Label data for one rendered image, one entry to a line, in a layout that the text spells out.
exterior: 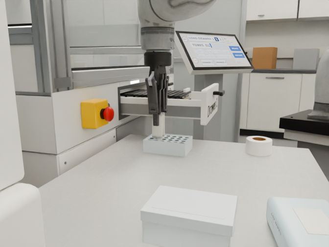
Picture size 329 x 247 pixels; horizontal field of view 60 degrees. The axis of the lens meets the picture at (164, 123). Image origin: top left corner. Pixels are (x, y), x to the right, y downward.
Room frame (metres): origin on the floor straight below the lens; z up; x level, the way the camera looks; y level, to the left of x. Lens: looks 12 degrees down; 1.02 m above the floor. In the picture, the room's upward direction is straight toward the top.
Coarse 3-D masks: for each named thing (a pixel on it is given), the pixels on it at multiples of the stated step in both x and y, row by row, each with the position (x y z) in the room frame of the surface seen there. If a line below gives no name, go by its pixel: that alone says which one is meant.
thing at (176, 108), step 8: (120, 96) 1.09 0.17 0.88; (128, 96) 1.16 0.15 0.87; (136, 96) 1.21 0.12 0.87; (192, 96) 1.14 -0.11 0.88; (200, 96) 1.13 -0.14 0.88; (120, 104) 0.96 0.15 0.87; (128, 104) 0.96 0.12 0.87; (136, 104) 0.95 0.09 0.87; (144, 104) 0.94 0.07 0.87; (168, 104) 0.92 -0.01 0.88; (176, 104) 0.91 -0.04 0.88; (184, 104) 0.90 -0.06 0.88; (192, 104) 0.89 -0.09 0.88; (200, 104) 0.89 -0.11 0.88; (128, 112) 0.96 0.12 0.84; (136, 112) 0.95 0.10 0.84; (144, 112) 0.94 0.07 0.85; (168, 112) 0.91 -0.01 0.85; (176, 112) 0.91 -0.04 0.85; (184, 112) 0.90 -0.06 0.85; (192, 112) 0.89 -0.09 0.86; (200, 112) 0.88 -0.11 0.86
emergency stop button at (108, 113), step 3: (105, 108) 0.75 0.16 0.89; (108, 108) 0.74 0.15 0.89; (111, 108) 0.75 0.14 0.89; (105, 111) 0.74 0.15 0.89; (108, 111) 0.74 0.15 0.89; (111, 111) 0.75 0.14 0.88; (105, 114) 0.73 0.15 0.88; (108, 114) 0.74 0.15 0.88; (111, 114) 0.75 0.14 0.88; (105, 117) 0.74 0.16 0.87; (108, 117) 0.74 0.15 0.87; (111, 117) 0.75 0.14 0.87; (105, 120) 0.74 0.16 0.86; (108, 120) 0.74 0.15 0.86; (111, 120) 0.75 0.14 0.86
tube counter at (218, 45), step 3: (207, 45) 1.91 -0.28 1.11; (210, 45) 1.93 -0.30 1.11; (213, 45) 1.94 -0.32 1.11; (216, 45) 1.96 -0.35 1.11; (219, 45) 1.97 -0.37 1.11; (222, 45) 1.99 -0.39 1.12; (225, 45) 2.00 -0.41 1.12; (219, 48) 1.95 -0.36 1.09; (222, 48) 1.96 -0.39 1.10; (225, 48) 1.98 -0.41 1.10
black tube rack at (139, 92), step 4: (128, 92) 1.06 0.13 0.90; (132, 92) 1.07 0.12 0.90; (136, 92) 1.06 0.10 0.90; (140, 92) 1.06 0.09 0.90; (144, 92) 1.07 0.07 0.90; (168, 92) 1.06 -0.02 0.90; (172, 92) 1.06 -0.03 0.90; (176, 92) 1.07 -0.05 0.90; (180, 92) 1.07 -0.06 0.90; (140, 96) 0.99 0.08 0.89; (144, 96) 0.98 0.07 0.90; (168, 96) 0.96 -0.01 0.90; (172, 96) 0.95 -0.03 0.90
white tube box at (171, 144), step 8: (168, 136) 0.83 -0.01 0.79; (176, 136) 0.82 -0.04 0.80; (184, 136) 0.82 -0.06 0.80; (144, 144) 0.77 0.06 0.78; (152, 144) 0.77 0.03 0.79; (160, 144) 0.76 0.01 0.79; (168, 144) 0.75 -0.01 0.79; (176, 144) 0.74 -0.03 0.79; (184, 144) 0.74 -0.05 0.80; (152, 152) 0.77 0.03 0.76; (160, 152) 0.76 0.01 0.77; (168, 152) 0.75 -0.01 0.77; (176, 152) 0.74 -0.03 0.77; (184, 152) 0.74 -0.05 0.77
